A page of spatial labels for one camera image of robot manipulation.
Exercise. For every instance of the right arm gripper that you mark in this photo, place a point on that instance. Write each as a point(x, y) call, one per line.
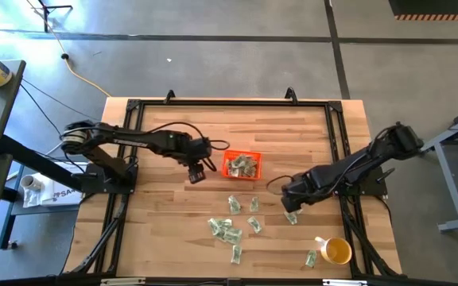
point(298, 188)

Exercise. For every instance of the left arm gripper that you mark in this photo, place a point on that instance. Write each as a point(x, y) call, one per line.
point(197, 159)

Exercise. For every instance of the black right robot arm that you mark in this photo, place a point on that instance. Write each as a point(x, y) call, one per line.
point(372, 159)

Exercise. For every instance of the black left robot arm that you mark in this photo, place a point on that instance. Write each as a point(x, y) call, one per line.
point(133, 139)

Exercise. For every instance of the orange slotted plastic basket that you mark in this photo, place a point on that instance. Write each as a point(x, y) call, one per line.
point(225, 167)

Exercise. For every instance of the yellow mug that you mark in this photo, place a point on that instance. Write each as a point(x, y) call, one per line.
point(336, 251)

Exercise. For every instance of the black table clamp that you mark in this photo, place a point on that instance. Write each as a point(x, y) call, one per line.
point(291, 94)
point(169, 96)

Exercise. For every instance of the white printed paper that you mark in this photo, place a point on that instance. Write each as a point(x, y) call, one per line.
point(60, 194)

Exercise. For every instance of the grey metal table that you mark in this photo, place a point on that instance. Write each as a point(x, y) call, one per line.
point(451, 190)

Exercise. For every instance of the grey cup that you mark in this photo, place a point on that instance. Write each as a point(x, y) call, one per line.
point(30, 182)

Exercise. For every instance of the black metal floor stand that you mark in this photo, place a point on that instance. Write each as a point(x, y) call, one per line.
point(50, 8)

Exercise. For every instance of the black mat hazard stripe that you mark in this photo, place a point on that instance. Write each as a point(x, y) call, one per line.
point(437, 8)

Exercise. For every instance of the black aluminium table frame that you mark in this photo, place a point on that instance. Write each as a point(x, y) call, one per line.
point(233, 103)

